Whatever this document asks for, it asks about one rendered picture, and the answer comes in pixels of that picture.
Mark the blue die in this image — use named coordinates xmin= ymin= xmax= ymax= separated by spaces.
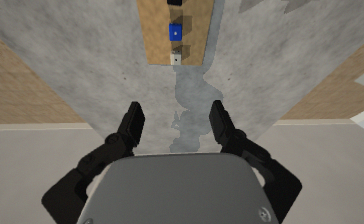
xmin=169 ymin=23 xmax=182 ymax=41

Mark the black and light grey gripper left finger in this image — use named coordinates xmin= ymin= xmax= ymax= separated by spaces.
xmin=41 ymin=102 xmax=145 ymax=224

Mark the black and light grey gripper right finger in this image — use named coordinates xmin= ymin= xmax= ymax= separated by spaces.
xmin=209 ymin=100 xmax=302 ymax=224

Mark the tan mat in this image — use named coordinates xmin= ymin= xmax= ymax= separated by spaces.
xmin=136 ymin=0 xmax=214 ymax=66

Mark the white die with black pips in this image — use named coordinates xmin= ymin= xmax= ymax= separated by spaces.
xmin=170 ymin=50 xmax=182 ymax=65

